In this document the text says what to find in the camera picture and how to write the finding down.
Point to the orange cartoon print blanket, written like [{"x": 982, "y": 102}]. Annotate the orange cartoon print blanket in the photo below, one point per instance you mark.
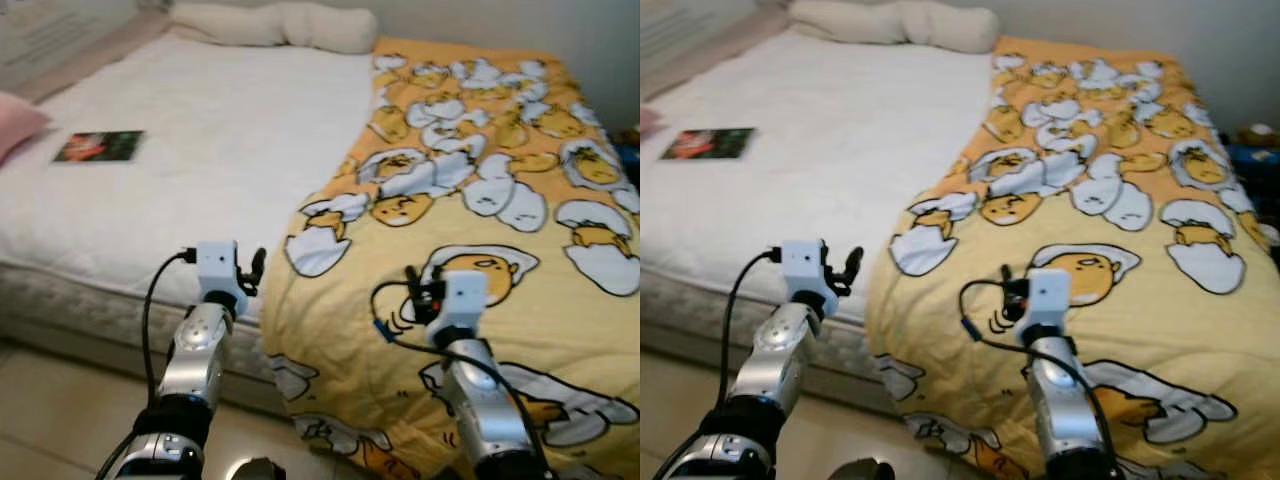
[
  {"x": 480, "y": 200},
  {"x": 1090, "y": 200}
]

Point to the dark green red book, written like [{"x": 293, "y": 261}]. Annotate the dark green red book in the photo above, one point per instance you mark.
[
  {"x": 708, "y": 143},
  {"x": 100, "y": 146}
]

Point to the pink pillow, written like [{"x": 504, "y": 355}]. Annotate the pink pillow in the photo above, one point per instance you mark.
[
  {"x": 648, "y": 120},
  {"x": 20, "y": 125}
]

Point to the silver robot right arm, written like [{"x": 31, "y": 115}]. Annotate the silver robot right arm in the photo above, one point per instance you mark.
[
  {"x": 490, "y": 410},
  {"x": 1070, "y": 410}
]

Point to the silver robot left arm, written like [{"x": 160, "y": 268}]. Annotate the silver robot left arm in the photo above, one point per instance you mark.
[
  {"x": 185, "y": 390},
  {"x": 760, "y": 390}
]

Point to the white quilted mattress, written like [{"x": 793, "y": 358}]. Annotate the white quilted mattress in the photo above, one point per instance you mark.
[
  {"x": 810, "y": 150},
  {"x": 200, "y": 150}
]

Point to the beige bolster pillow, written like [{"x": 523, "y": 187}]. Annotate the beige bolster pillow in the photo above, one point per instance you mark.
[
  {"x": 950, "y": 28},
  {"x": 850, "y": 22},
  {"x": 230, "y": 25},
  {"x": 330, "y": 28}
]

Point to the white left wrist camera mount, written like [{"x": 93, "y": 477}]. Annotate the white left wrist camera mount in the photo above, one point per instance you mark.
[
  {"x": 808, "y": 275},
  {"x": 220, "y": 275}
]

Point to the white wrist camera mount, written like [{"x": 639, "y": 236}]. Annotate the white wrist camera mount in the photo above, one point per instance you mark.
[
  {"x": 220, "y": 275},
  {"x": 808, "y": 275},
  {"x": 1045, "y": 303},
  {"x": 460, "y": 305}
]

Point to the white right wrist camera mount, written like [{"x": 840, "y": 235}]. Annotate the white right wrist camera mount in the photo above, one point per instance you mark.
[
  {"x": 1045, "y": 303},
  {"x": 460, "y": 305}
]

